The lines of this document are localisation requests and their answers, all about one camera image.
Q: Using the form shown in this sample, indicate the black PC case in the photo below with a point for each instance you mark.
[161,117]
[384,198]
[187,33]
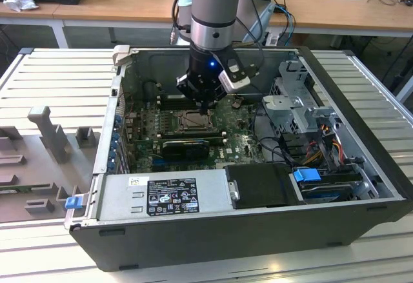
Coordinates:
[226,241]

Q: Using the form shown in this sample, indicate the black cylinder part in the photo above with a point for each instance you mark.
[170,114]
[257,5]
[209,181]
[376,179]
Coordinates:
[150,89]

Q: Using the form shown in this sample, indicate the blue expansion slot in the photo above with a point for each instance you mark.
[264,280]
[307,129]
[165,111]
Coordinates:
[158,161]

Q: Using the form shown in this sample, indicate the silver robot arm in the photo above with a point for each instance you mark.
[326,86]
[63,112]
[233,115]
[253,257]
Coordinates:
[213,12]

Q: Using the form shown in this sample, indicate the grey parts rack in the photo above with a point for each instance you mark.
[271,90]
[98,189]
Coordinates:
[32,154]

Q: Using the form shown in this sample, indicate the silver drive cage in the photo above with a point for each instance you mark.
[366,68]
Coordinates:
[284,105]

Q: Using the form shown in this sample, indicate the wooden desk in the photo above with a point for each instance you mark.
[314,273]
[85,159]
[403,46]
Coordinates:
[129,2]

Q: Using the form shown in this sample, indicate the hard disk in blue carrier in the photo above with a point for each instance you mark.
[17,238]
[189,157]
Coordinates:
[306,175]

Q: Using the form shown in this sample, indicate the CPU socket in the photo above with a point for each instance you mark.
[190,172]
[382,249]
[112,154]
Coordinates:
[213,129]

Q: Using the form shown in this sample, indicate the black camera bracket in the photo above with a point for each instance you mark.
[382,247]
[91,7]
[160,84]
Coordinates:
[248,72]

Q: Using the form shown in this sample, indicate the crumpled white paper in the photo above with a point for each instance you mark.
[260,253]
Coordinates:
[19,4]

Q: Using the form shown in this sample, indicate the coin cell battery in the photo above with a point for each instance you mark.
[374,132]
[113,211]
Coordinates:
[236,103]

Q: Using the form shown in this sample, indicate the green RAM stick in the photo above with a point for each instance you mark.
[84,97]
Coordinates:
[216,138]

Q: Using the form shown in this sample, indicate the white socket box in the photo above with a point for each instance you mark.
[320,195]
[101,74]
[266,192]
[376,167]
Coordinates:
[272,39]

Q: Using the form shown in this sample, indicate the grey case latch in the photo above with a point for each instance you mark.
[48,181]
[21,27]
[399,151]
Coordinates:
[122,54]

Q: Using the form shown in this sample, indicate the silver power supply unit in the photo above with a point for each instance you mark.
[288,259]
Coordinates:
[122,196]

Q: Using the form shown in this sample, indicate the graphics card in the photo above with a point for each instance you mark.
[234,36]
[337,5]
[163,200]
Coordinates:
[184,149]

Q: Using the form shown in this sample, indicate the blue case clip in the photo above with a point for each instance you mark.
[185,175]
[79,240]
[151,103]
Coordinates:
[73,203]

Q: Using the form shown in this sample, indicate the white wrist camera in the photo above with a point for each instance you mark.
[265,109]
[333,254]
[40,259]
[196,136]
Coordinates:
[235,83]

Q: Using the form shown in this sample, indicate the green motherboard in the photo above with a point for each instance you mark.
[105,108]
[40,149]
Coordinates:
[238,134]

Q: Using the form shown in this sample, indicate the black plastic shroud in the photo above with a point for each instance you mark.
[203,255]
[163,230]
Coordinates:
[258,186]

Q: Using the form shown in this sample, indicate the pale blue teach pendant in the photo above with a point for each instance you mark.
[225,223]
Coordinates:
[264,18]

